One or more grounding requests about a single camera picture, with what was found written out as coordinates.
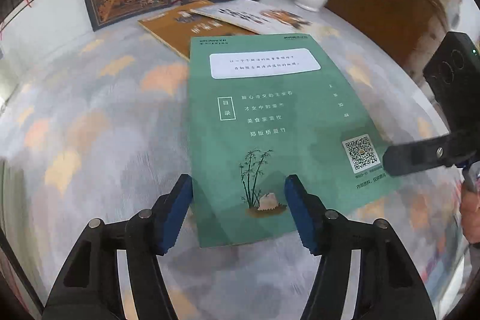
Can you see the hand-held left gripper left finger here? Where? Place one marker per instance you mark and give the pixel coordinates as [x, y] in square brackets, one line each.
[176, 218]

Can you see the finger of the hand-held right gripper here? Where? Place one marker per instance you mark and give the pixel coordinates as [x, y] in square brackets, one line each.
[412, 157]

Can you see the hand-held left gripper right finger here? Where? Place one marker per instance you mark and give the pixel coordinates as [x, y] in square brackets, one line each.
[300, 218]

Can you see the teal book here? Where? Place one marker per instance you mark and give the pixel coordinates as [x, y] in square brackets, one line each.
[300, 125]

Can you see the orange brown book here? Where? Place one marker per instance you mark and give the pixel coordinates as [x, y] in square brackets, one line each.
[168, 27]

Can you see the person's right hand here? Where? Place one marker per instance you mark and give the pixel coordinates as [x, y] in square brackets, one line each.
[471, 215]

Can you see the brown wooden cabinet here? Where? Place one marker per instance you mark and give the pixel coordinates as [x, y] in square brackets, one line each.
[382, 16]

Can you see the colourful floral cloth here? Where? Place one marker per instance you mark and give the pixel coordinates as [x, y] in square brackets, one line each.
[446, 267]

